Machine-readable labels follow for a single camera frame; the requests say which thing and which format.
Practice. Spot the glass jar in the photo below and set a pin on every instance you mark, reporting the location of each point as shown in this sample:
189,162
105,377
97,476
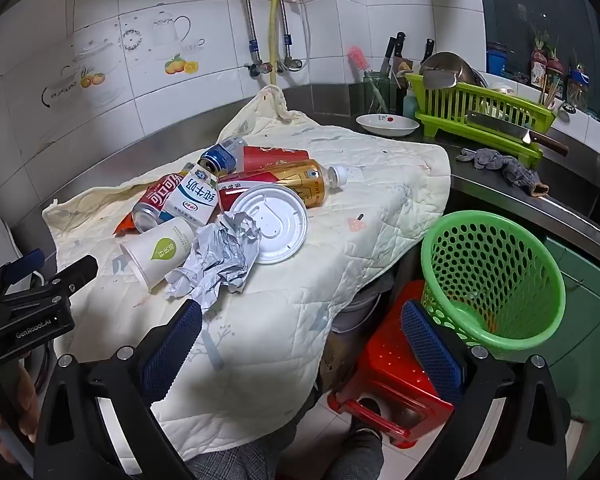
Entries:
375,90

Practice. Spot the potted plant jar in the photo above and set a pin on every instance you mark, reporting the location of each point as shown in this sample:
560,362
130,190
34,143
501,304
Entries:
545,67

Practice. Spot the green cabinet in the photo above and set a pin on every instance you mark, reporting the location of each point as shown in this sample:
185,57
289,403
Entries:
585,360

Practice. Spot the teal soap bottle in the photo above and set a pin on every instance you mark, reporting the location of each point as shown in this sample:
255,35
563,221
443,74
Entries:
410,102

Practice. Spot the orange snack wrapper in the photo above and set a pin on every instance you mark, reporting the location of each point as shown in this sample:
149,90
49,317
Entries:
125,224

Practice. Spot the dark window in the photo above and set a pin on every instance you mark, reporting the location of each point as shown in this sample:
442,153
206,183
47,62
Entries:
530,5

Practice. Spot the cardboard box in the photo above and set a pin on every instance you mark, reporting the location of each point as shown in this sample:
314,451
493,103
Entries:
345,360

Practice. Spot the golden tea bottle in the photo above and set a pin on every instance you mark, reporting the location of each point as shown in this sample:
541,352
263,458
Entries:
300,182

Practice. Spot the red drink can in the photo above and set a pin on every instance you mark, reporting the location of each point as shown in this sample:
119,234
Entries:
152,205

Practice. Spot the white paper cup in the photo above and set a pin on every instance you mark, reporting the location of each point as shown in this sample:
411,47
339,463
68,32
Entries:
155,255

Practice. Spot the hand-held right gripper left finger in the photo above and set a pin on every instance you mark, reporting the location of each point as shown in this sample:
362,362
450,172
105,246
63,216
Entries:
172,355

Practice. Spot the white blue milk carton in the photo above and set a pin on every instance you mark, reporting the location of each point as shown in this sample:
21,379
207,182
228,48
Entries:
192,200

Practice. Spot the blue lidded container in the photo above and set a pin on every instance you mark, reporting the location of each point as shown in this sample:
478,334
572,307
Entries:
497,60

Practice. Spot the grey bucket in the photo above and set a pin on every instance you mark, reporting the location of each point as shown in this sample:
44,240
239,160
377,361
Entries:
360,305

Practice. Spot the person's left hand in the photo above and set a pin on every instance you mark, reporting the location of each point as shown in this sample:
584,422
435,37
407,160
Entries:
30,405

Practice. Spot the grey paper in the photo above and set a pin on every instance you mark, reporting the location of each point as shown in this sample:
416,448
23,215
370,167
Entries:
215,260

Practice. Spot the blue drink can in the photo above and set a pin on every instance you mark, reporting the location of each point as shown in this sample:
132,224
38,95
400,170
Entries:
222,155

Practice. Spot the person's leg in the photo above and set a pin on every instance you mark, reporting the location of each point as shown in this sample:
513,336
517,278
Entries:
360,455
250,455

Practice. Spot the printed red plastic cup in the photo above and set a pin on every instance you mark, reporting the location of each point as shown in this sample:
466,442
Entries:
267,156

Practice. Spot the person's left leg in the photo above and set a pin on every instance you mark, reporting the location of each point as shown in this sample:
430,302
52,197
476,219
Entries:
250,455

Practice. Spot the grey rag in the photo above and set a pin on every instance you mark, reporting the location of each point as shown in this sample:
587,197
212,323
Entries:
510,167

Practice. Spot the white plate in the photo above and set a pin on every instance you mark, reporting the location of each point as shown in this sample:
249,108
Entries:
385,127

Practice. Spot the red plastic stool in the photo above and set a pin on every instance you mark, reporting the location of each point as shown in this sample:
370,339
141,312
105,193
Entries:
390,355

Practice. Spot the pink bottle brush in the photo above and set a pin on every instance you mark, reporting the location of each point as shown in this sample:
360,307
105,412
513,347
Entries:
357,57

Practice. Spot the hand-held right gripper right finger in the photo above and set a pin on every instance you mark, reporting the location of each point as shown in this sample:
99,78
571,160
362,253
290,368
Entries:
430,355

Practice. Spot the metal bowl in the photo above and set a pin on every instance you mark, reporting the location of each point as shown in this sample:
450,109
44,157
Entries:
450,66

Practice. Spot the white plastic lid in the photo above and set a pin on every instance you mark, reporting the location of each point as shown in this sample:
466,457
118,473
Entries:
275,230

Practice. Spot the cream quilted cloth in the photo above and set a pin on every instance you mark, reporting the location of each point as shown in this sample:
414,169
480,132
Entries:
290,310

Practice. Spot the green plastic dish rack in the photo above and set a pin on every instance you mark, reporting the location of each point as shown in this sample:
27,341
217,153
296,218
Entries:
480,105

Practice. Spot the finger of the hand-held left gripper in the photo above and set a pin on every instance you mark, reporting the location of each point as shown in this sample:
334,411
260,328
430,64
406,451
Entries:
25,262
75,272

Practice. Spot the green perforated plastic basket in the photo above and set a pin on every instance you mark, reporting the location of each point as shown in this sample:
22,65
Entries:
530,280

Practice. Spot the person's right leg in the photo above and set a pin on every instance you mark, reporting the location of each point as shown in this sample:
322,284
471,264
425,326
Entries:
360,455

